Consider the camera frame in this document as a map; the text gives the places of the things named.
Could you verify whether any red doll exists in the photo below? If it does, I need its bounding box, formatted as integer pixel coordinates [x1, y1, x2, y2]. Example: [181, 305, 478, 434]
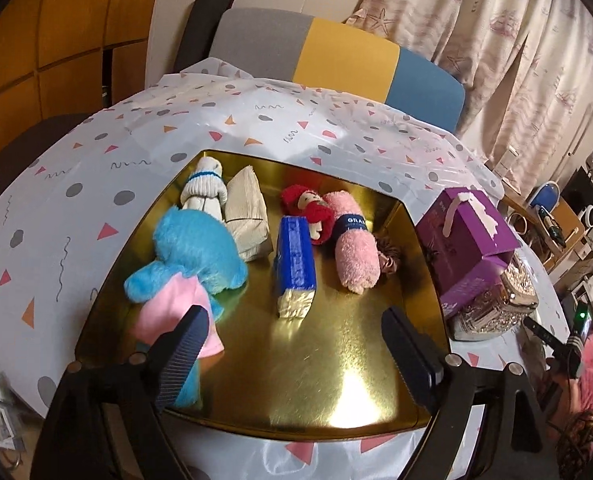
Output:
[280, 185, 335, 247]

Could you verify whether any blue folding chair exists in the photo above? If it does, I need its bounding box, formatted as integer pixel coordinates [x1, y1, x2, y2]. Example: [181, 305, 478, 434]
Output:
[530, 182, 561, 212]

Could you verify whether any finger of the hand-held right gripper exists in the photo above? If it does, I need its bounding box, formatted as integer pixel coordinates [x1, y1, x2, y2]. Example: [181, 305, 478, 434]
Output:
[523, 315, 561, 348]

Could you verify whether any brown scrunchie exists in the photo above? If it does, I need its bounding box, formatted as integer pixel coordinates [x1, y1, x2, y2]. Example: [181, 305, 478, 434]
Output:
[373, 236, 408, 274]

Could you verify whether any white towel dog toy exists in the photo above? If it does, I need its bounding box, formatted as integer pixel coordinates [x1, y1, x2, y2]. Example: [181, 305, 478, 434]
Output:
[178, 156, 228, 222]

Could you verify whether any blue plush bear pink dress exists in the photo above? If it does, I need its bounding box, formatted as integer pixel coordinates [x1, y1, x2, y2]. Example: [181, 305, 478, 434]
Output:
[123, 207, 250, 361]

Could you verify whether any white box on desk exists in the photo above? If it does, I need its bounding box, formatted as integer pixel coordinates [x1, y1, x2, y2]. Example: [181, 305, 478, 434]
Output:
[493, 144, 521, 177]

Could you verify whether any white steamer pole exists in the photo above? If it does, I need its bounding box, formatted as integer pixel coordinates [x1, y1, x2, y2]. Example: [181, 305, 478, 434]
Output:
[560, 99, 593, 173]

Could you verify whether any gold metal tray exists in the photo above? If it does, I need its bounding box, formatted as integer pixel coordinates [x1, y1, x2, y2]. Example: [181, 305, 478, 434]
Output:
[74, 149, 453, 444]

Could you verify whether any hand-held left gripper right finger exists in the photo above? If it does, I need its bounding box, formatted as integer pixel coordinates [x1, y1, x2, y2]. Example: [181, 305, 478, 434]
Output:
[380, 306, 560, 480]

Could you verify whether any wooden wardrobe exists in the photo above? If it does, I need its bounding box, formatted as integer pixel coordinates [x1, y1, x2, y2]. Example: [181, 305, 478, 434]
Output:
[0, 0, 168, 173]

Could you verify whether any blue tissue packet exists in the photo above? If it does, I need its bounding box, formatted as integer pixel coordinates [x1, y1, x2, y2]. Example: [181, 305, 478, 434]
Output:
[273, 215, 319, 321]

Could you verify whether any beige cloth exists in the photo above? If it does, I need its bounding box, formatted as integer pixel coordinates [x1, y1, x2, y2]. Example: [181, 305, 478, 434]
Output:
[224, 165, 274, 262]

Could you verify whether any pink patterned curtain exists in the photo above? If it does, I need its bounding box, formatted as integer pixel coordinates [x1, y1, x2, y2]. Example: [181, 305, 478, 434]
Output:
[345, 0, 593, 202]

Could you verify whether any grey yellow blue chair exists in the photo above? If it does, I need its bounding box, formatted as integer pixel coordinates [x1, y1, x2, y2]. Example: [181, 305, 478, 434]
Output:
[174, 0, 467, 137]

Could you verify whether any purple cardboard box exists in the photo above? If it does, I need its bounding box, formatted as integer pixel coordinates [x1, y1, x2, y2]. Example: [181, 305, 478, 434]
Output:
[415, 186, 523, 319]

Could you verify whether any pink towel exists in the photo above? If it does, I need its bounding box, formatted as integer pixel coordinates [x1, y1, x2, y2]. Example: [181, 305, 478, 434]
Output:
[321, 190, 382, 295]

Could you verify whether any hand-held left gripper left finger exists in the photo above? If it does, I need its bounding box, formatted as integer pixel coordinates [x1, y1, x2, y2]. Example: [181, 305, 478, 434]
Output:
[36, 304, 212, 480]

